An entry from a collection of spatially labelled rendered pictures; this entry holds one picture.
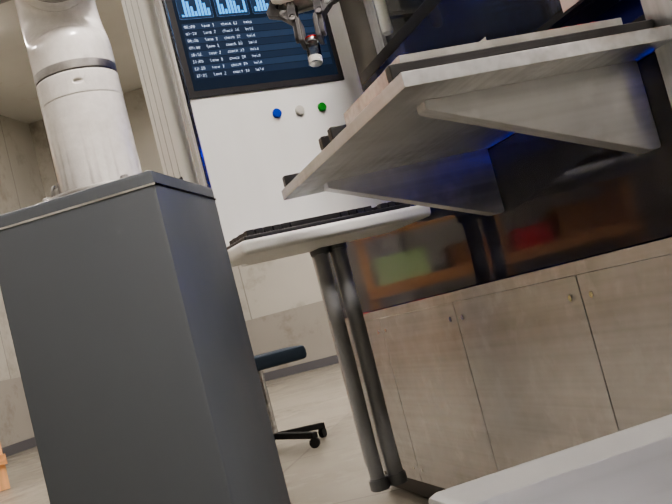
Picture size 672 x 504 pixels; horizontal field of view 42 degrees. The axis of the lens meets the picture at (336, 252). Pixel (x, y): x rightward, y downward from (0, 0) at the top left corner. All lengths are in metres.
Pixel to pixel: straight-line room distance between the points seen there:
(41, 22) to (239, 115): 0.73
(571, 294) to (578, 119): 0.44
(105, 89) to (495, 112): 0.55
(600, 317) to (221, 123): 0.97
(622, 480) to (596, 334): 1.36
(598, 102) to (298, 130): 0.97
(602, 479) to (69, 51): 1.17
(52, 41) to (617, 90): 0.81
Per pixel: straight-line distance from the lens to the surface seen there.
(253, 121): 2.09
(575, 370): 1.70
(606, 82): 1.33
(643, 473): 0.25
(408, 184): 1.71
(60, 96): 1.33
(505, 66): 1.16
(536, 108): 1.27
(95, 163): 1.30
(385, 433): 2.21
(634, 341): 1.52
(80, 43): 1.35
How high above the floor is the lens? 0.61
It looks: 4 degrees up
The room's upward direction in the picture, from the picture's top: 15 degrees counter-clockwise
